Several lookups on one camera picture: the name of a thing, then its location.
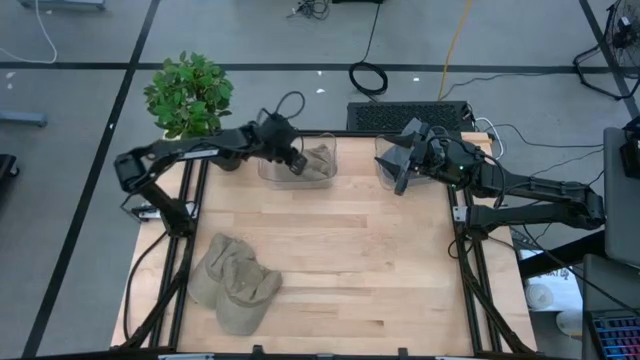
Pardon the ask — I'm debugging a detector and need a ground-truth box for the tan baseball cap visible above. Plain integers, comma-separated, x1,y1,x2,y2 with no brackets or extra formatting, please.
187,232,257,310
214,257,284,337
294,143,335,182

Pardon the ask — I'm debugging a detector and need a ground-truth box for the black cable bundle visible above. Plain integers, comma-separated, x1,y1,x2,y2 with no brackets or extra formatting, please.
287,0,331,20

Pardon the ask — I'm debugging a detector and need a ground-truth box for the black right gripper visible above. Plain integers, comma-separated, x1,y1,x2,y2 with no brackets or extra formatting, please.
374,125,454,196

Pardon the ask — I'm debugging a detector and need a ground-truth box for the white paper roll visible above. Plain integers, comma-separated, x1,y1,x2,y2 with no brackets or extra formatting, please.
524,283,555,311

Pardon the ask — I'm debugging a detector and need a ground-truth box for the black aluminium table frame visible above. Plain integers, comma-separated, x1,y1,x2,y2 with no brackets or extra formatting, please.
112,130,539,359

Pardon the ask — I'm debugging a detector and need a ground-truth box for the white floor cable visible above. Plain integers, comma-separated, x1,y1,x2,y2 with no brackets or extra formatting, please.
0,0,59,65

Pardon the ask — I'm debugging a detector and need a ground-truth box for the clear plastic bin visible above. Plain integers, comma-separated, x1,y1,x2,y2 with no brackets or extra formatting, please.
373,132,454,192
257,132,339,191

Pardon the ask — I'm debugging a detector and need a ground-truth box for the black perforated computer case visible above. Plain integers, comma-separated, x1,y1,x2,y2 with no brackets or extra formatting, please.
346,101,475,134

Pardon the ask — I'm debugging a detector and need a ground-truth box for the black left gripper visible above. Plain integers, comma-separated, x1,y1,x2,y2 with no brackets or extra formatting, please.
254,113,309,176

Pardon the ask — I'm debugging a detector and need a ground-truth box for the grey desk foot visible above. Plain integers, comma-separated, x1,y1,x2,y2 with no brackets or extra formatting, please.
0,110,49,127
17,0,107,11

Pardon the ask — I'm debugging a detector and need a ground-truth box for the yellow power cable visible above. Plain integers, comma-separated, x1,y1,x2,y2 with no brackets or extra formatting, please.
438,0,474,101

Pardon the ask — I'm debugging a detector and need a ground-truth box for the backlit rainbow keyboard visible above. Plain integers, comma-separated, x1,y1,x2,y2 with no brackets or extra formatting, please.
589,309,640,360

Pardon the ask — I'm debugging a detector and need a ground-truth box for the black floor fan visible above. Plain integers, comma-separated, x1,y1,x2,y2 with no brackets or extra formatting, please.
573,0,640,101

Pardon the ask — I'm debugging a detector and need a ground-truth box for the black coiled floor cable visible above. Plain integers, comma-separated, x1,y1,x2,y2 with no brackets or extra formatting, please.
348,2,390,97

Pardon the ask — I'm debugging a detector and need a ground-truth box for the green potted plant black pot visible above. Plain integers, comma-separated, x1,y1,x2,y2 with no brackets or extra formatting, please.
143,50,245,173

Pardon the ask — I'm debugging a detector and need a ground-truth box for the grey side table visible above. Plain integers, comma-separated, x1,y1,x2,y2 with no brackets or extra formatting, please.
602,127,640,266

